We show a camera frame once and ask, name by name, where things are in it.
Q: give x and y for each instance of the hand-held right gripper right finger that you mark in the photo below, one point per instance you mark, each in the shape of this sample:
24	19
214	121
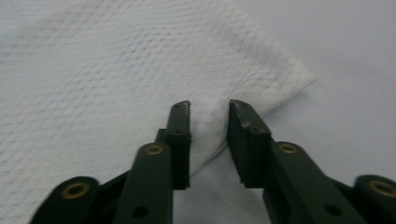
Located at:
252	149

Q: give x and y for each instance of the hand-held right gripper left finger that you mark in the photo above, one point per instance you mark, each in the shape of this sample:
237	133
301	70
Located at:
174	149

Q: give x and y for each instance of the white textured cloth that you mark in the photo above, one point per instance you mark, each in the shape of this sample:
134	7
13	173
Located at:
109	77

